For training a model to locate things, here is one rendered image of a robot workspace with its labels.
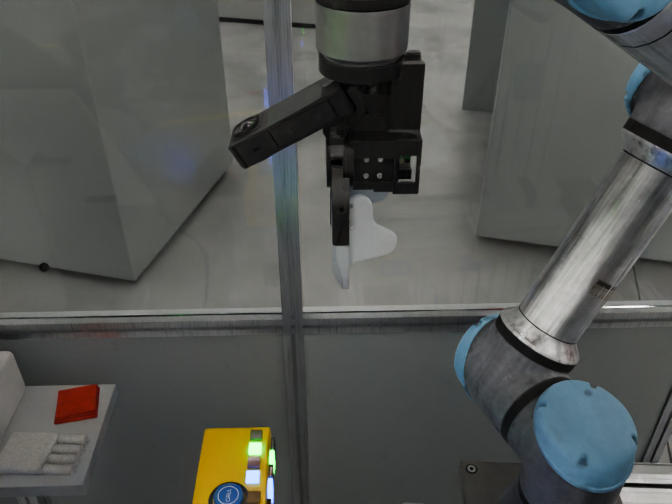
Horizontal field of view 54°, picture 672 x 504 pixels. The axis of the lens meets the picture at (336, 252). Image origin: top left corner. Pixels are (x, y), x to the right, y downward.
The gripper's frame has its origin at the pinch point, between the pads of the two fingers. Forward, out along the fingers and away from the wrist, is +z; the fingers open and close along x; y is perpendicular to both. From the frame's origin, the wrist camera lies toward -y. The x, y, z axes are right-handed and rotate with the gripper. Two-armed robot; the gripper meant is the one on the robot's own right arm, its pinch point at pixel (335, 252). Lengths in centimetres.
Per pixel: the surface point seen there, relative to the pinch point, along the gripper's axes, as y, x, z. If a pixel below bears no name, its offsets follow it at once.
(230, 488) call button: -14.3, 1.0, 39.8
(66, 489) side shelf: -47, 18, 63
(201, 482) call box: -18.6, 2.7, 40.8
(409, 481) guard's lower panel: 20, 45, 102
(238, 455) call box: -13.9, 7.1, 40.8
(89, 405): -47, 34, 60
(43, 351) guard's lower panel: -58, 45, 56
